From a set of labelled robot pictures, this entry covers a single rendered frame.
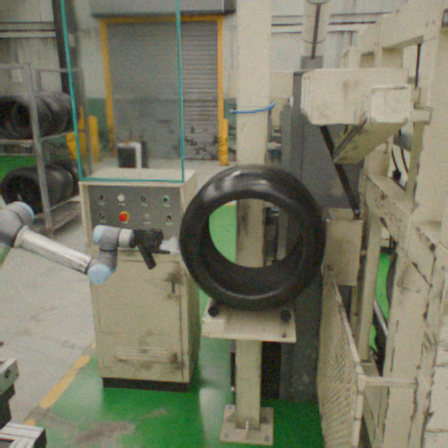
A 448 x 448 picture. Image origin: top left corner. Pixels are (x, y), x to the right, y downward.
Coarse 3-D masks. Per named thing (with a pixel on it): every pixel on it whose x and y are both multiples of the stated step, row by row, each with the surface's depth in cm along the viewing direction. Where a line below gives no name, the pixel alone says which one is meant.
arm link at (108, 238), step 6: (96, 228) 182; (102, 228) 182; (108, 228) 182; (114, 228) 182; (96, 234) 181; (102, 234) 180; (108, 234) 180; (114, 234) 180; (96, 240) 182; (102, 240) 181; (108, 240) 181; (114, 240) 180; (102, 246) 182; (108, 246) 182; (114, 246) 183
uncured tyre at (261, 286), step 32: (224, 192) 161; (256, 192) 160; (288, 192) 160; (192, 224) 167; (320, 224) 165; (192, 256) 170; (224, 256) 200; (288, 256) 195; (320, 256) 167; (224, 288) 174; (256, 288) 196; (288, 288) 170
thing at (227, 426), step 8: (232, 408) 255; (264, 408) 255; (272, 408) 255; (224, 416) 249; (272, 416) 249; (224, 424) 244; (232, 424) 244; (272, 424) 244; (224, 432) 238; (232, 432) 238; (240, 432) 238; (248, 432) 238; (256, 432) 237; (264, 432) 238; (224, 440) 233; (232, 440) 233; (240, 440) 233; (248, 440) 233; (256, 440) 233; (264, 440) 233
